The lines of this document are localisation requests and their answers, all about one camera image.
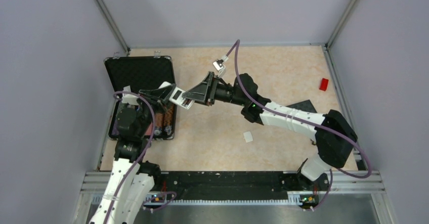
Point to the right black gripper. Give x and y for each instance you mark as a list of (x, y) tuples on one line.
[(206, 92)]

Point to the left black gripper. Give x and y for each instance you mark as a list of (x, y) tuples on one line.
[(161, 98)]

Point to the white remote control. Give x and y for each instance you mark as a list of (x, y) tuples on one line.
[(175, 95)]

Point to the white battery cover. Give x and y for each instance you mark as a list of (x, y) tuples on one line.
[(247, 137)]

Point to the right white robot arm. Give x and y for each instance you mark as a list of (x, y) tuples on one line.
[(331, 132)]

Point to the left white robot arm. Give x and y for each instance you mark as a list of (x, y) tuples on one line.
[(131, 179)]

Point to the black poker chip case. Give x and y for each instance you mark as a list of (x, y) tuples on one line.
[(144, 72)]

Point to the dark grey studded baseplate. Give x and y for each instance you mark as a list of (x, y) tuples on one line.
[(306, 106)]

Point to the red toy brick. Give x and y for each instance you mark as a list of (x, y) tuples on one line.
[(324, 84)]

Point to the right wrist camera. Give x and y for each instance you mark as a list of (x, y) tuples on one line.
[(219, 66)]

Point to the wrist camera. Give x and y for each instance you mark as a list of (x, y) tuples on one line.
[(219, 66), (128, 98)]

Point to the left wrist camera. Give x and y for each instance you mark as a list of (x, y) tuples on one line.
[(128, 98)]

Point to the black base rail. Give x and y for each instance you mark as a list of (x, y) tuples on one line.
[(236, 188)]

